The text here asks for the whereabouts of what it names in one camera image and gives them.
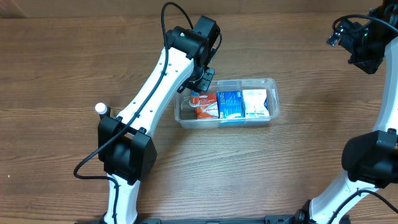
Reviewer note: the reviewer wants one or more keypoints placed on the clear plastic container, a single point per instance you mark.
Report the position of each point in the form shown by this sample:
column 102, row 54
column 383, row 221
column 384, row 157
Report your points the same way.
column 186, row 115

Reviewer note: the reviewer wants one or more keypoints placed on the red medicine box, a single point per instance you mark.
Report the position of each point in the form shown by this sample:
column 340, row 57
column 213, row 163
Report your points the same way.
column 208, row 106

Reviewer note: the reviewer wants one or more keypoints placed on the orange vitamin tube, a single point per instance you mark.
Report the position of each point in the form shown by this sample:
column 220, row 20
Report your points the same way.
column 194, row 99

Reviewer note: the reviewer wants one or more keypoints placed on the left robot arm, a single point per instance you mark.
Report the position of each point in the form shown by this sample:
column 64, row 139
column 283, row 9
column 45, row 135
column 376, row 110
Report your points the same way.
column 127, row 149

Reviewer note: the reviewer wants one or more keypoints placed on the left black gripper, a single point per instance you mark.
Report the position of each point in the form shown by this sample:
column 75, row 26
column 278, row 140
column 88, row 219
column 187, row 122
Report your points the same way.
column 203, row 78

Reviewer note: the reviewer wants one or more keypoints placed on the blue medicine box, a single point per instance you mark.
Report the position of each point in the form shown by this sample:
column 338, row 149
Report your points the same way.
column 230, row 104

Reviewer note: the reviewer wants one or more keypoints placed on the dark syrup bottle white cap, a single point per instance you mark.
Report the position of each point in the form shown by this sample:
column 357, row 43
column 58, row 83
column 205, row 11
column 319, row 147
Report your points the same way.
column 103, row 110

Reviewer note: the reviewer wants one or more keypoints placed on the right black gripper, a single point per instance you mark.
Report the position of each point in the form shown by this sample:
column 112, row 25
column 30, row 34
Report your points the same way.
column 370, row 61

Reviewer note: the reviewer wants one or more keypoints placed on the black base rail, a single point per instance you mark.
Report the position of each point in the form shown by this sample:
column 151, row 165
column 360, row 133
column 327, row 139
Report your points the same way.
column 268, row 219

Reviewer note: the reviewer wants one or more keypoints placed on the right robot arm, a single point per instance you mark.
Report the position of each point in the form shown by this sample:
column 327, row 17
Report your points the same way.
column 369, row 161

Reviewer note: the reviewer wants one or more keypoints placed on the white medicine box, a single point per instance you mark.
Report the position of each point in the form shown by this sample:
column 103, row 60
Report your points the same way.
column 255, row 103

